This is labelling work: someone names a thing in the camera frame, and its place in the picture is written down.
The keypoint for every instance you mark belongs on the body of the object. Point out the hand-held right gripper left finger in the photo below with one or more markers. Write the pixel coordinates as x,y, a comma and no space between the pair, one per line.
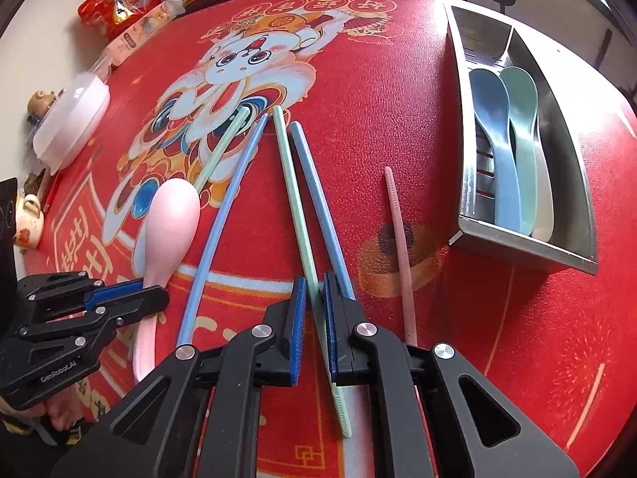
268,353

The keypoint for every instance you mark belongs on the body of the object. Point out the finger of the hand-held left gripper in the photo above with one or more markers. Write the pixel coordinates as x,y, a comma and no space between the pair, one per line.
114,295
144,303

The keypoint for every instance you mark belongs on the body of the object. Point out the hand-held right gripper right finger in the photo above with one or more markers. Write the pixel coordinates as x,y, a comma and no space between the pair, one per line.
348,348

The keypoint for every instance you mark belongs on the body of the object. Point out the pink spoon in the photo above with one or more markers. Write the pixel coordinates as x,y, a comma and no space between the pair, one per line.
171,219

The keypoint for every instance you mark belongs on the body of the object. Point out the blue chopstick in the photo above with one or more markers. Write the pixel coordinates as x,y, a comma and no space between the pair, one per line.
224,219
318,194

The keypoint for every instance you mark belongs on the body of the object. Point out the pink chopstick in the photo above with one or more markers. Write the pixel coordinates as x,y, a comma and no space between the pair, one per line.
400,239

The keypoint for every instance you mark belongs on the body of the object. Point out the green chopstick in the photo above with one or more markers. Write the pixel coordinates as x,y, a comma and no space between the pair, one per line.
224,147
291,184

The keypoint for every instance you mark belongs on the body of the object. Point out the blue spoon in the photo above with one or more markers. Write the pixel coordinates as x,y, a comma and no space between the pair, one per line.
490,109

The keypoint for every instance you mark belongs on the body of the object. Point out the metal utensil tray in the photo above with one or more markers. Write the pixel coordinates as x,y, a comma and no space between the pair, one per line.
567,169

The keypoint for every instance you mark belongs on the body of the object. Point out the green spoon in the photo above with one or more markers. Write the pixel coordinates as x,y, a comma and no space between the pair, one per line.
520,99

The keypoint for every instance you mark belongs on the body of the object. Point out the person's left hand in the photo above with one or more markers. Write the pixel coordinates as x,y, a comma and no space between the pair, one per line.
62,411

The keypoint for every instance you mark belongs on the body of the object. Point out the cream ceramic teapot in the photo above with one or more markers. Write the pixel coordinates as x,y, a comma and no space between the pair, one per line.
27,221

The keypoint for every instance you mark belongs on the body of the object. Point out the white lidded bowl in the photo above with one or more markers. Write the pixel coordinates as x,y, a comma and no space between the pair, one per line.
69,117

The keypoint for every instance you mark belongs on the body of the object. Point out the small brown figurine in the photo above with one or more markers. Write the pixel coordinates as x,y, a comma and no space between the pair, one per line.
45,104

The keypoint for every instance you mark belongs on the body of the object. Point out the plastic bottle with yellow label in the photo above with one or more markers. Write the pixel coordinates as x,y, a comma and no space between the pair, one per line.
134,35

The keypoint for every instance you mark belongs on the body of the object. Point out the red printed table mat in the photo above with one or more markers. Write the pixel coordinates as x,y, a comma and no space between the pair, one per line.
398,84

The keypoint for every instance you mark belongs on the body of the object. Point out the red snack bag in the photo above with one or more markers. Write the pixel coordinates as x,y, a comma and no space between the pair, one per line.
119,2

